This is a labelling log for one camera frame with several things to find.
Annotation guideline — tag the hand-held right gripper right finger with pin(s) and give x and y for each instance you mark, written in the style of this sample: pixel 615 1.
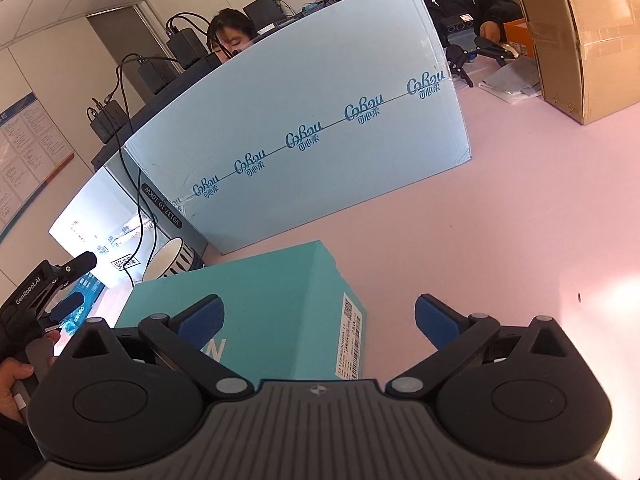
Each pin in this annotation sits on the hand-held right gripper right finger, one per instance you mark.
pixel 440 322

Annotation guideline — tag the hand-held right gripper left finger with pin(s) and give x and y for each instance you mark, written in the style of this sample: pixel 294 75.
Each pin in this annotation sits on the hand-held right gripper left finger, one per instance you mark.
pixel 202 317

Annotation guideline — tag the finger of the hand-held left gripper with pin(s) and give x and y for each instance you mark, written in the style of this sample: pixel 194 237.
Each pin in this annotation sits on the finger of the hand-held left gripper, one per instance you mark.
pixel 75 262
pixel 67 307

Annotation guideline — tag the teal cardboard box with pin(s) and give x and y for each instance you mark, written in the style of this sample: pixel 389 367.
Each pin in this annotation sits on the teal cardboard box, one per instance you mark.
pixel 250 285

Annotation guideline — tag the pink desktop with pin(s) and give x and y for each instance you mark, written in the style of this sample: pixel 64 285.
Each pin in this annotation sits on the pink desktop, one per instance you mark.
pixel 500 235

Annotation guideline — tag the person's left hand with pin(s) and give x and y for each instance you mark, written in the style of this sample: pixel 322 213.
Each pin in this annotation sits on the person's left hand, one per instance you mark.
pixel 10 385

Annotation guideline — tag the small blue box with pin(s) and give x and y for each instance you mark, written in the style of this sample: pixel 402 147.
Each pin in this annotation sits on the small blue box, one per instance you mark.
pixel 85 300

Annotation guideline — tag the white and blue carton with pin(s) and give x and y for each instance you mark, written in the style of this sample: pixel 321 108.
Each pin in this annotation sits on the white and blue carton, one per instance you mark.
pixel 95 220

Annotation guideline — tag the striped white bowl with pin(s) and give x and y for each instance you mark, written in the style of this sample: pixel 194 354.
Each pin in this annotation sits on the striped white bowl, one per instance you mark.
pixel 170 260

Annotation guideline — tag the black power adapter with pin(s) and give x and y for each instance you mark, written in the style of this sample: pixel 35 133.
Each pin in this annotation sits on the black power adapter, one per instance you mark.
pixel 187 42
pixel 109 120
pixel 156 75

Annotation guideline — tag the large light blue carton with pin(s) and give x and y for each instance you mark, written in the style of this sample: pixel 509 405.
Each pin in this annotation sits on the large light blue carton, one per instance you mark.
pixel 310 125

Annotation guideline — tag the grey cloth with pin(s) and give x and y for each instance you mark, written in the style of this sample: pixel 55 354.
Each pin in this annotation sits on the grey cloth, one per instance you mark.
pixel 515 80

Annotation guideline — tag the orange box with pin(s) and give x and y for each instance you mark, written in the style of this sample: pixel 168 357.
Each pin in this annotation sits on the orange box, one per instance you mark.
pixel 517 35

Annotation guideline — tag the black monitor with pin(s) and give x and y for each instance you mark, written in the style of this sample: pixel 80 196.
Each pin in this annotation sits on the black monitor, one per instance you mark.
pixel 262 10

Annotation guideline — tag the brown cardboard box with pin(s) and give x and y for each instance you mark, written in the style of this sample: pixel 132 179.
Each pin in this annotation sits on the brown cardboard box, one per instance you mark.
pixel 585 35

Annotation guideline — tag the wall poster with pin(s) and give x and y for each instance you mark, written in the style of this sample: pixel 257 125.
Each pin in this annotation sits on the wall poster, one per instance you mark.
pixel 25 160

